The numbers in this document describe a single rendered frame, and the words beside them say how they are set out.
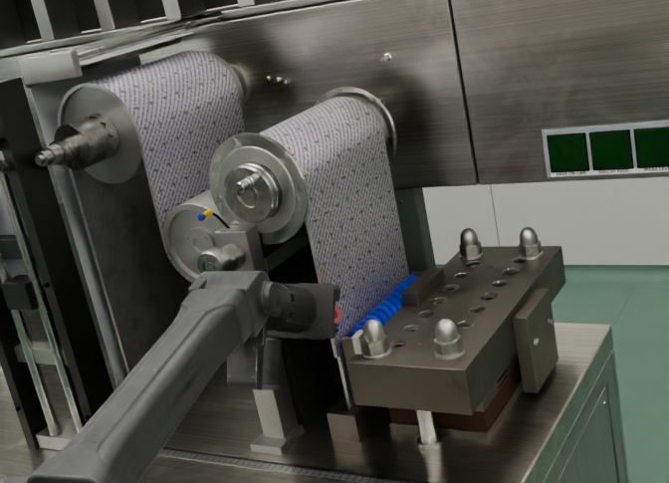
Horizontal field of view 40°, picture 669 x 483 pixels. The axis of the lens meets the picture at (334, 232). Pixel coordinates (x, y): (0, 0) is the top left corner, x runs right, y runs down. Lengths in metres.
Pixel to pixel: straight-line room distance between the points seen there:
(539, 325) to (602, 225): 2.67
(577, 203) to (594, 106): 2.62
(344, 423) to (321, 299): 0.20
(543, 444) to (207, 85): 0.70
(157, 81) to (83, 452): 0.71
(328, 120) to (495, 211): 2.83
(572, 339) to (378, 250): 0.33
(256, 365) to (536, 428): 0.39
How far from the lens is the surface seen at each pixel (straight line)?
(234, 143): 1.17
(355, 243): 1.26
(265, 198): 1.15
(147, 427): 0.80
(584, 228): 3.96
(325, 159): 1.20
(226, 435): 1.35
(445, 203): 4.13
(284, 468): 1.24
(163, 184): 1.31
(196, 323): 0.90
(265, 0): 1.55
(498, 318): 1.22
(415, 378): 1.13
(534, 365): 1.26
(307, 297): 1.11
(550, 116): 1.34
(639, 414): 3.02
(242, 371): 1.03
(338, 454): 1.24
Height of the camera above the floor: 1.52
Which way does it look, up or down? 17 degrees down
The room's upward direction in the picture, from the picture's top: 12 degrees counter-clockwise
